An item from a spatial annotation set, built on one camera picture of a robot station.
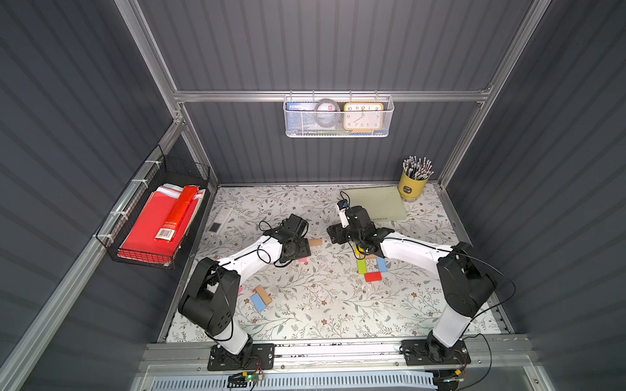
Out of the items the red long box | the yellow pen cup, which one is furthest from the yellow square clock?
the red long box

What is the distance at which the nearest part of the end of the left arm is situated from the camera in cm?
66

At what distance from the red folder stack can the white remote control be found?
29cm

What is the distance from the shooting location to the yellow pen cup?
1.02 metres

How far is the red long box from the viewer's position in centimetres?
69

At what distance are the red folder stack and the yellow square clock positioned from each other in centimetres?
58

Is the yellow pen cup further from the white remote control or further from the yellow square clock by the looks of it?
the white remote control

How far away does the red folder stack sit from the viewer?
2.07 ft

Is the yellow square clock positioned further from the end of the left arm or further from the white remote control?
the white remote control
